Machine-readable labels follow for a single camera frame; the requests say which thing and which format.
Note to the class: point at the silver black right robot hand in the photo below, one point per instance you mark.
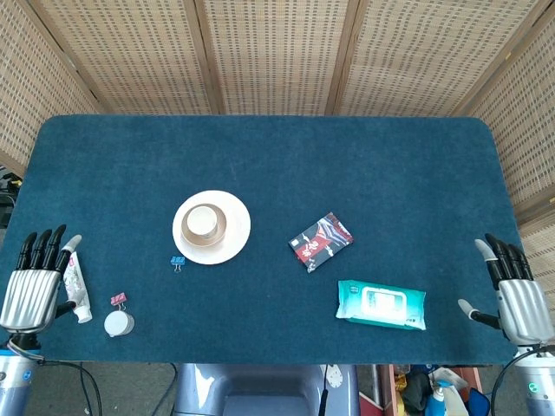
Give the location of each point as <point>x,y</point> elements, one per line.
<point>520,307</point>

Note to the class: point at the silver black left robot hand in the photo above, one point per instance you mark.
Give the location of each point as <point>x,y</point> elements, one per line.
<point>28,299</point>

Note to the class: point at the beige bowl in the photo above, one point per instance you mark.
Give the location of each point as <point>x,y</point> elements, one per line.
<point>221,229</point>

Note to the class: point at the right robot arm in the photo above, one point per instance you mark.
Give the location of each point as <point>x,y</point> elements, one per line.
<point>539,385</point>

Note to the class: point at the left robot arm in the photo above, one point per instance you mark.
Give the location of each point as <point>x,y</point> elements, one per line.
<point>13,381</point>

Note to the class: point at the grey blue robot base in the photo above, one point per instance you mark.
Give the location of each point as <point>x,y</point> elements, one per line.
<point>260,390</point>

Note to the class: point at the small white round lid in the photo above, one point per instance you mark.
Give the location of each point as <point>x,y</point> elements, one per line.
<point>118,324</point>

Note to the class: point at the large round white plate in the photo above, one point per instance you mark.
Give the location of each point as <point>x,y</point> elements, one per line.
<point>236,242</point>

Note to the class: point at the white printed toothpaste tube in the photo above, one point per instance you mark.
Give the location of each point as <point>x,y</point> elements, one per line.
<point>76,290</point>

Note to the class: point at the pink binder clip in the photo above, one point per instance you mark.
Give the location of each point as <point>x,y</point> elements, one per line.
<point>119,298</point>

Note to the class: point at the blue white spray bottle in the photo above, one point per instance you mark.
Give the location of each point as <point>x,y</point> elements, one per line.
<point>435,401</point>

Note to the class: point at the red storage crate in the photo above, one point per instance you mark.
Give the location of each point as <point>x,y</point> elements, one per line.
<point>390,390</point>

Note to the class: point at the blue binder clip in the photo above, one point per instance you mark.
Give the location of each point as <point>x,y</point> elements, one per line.
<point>178,261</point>

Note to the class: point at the metal table leg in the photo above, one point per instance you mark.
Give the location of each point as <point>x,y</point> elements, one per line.
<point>377,385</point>

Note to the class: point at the green wet wipes pack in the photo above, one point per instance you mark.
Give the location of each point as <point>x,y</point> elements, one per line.
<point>351,303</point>

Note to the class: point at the woven folding screen panel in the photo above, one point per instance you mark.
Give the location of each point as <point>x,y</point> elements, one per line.
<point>30,99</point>
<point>277,56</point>
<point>130,56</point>
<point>425,56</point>
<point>520,121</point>

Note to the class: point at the black red patterned box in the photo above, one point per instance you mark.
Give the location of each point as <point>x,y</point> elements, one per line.
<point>321,242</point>

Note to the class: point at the dark blue table cloth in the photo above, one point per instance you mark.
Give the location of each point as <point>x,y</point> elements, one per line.
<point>277,164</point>

